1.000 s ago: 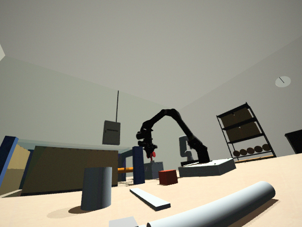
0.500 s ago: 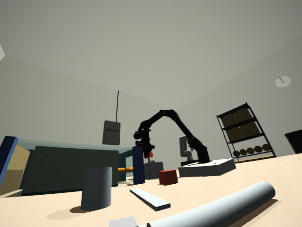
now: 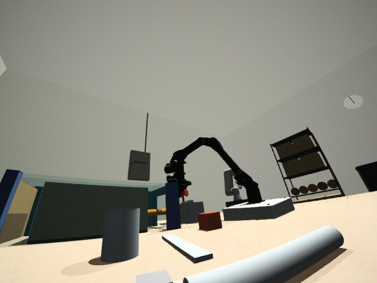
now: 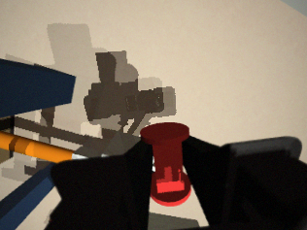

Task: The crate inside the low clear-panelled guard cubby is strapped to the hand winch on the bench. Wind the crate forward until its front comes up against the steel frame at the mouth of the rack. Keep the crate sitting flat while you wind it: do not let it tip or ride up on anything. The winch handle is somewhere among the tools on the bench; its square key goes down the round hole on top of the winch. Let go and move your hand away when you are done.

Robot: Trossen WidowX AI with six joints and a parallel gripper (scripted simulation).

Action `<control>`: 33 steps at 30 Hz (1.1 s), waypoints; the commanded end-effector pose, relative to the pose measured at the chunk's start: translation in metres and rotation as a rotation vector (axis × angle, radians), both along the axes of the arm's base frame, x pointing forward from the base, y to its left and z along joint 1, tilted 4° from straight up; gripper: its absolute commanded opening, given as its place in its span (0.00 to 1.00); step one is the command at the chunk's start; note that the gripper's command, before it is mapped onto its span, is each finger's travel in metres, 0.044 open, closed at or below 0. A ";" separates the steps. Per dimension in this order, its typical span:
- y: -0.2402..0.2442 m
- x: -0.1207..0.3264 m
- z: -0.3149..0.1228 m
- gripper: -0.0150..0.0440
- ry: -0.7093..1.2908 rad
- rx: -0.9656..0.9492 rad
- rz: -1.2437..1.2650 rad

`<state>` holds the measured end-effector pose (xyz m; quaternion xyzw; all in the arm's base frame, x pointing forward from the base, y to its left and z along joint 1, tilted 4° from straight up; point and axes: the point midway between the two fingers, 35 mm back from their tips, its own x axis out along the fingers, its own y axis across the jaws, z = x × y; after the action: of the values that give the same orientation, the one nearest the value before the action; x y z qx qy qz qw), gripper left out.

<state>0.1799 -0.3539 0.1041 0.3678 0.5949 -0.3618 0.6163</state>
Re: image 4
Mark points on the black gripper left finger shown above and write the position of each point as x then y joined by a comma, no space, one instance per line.
131,173

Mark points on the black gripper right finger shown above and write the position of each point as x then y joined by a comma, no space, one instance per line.
212,169

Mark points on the winch handle with red knob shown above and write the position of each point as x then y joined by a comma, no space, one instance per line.
170,184

